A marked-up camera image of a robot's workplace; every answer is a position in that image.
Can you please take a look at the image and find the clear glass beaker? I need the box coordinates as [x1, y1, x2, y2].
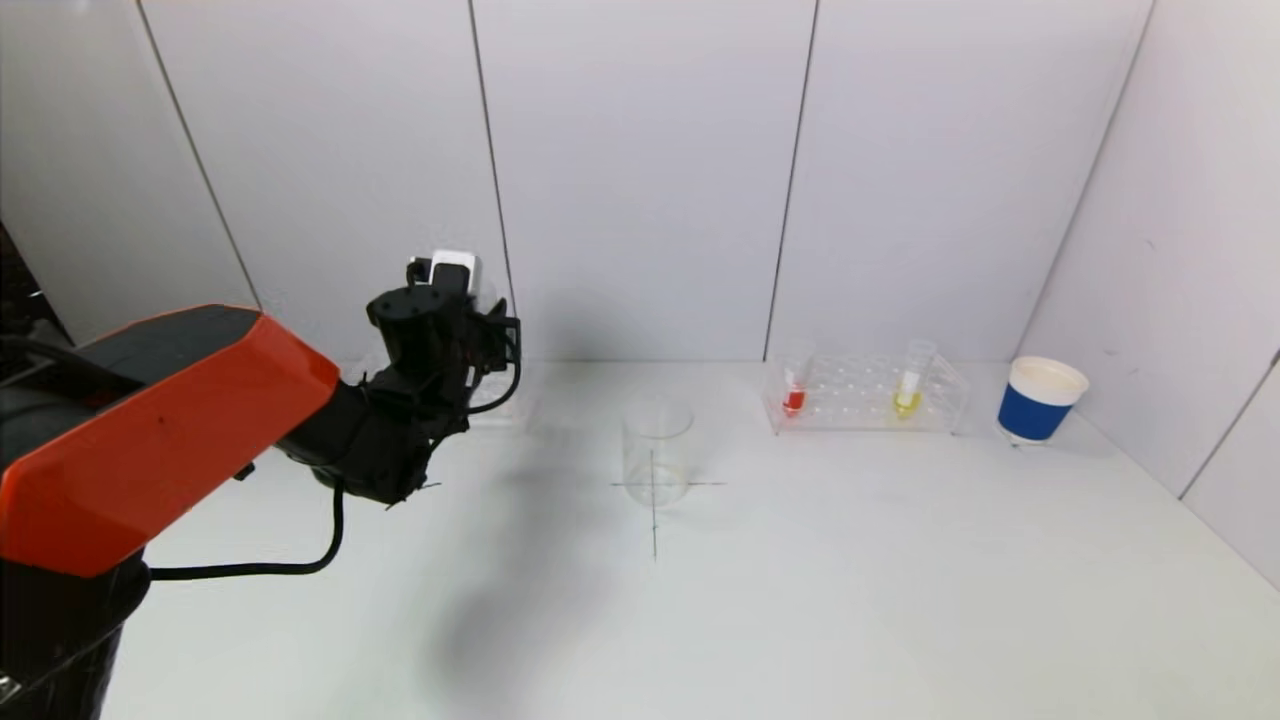
[619, 396, 694, 509]

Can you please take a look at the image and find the clear acrylic test tube rack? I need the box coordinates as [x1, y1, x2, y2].
[762, 352, 969, 436]
[345, 355, 533, 429]

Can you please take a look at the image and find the red pigment test tube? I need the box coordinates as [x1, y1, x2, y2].
[781, 340, 816, 418]

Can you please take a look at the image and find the yellow pigment test tube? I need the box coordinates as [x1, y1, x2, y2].
[892, 340, 936, 420]

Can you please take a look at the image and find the blue white paper cup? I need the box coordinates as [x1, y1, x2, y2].
[995, 357, 1088, 447]

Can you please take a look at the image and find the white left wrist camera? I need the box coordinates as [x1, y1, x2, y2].
[407, 250, 479, 297]

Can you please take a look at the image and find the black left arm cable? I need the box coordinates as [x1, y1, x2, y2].
[150, 318, 523, 582]

